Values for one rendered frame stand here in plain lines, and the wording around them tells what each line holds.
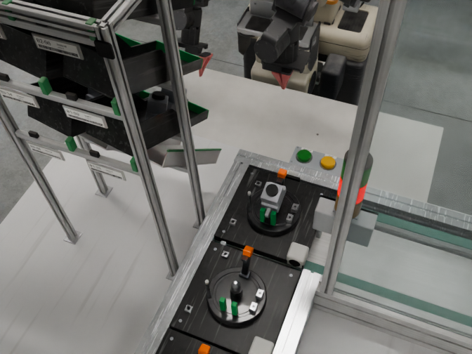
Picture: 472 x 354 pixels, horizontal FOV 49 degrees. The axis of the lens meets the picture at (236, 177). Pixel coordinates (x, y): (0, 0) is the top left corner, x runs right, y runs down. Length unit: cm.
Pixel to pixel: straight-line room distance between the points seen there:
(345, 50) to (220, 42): 138
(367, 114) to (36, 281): 103
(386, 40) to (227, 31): 285
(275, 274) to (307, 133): 58
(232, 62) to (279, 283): 217
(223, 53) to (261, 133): 170
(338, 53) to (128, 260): 123
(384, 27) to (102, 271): 104
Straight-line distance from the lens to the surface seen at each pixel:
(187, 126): 116
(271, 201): 126
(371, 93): 76
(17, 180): 293
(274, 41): 110
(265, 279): 128
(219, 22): 359
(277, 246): 132
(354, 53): 219
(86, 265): 149
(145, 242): 149
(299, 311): 127
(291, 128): 171
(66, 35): 86
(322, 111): 177
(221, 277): 126
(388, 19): 68
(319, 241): 140
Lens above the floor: 212
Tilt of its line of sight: 53 degrees down
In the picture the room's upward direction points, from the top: 4 degrees counter-clockwise
